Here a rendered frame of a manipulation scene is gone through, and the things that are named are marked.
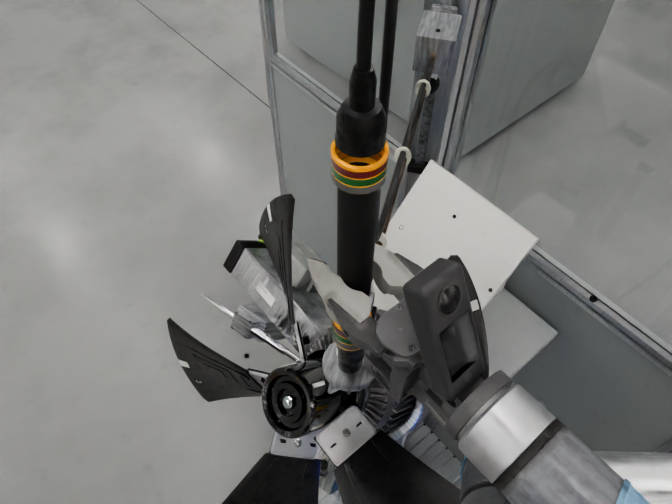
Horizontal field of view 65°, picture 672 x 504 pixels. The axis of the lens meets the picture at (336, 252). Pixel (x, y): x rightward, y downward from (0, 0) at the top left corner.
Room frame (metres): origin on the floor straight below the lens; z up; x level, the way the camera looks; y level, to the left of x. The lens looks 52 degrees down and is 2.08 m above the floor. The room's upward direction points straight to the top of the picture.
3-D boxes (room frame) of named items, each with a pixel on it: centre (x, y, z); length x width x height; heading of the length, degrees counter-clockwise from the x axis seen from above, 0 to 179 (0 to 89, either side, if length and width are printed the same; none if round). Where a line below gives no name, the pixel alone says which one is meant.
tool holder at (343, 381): (0.31, -0.02, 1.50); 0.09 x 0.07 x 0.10; 164
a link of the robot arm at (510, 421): (0.16, -0.14, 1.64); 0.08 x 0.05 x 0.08; 129
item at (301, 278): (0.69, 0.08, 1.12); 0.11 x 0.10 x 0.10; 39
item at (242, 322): (0.57, 0.20, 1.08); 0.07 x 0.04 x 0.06; 50
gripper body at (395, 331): (0.22, -0.09, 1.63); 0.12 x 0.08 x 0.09; 39
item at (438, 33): (0.90, -0.19, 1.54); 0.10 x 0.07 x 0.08; 164
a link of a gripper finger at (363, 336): (0.24, -0.03, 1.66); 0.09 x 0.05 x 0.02; 50
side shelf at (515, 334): (0.74, -0.37, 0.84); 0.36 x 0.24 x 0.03; 39
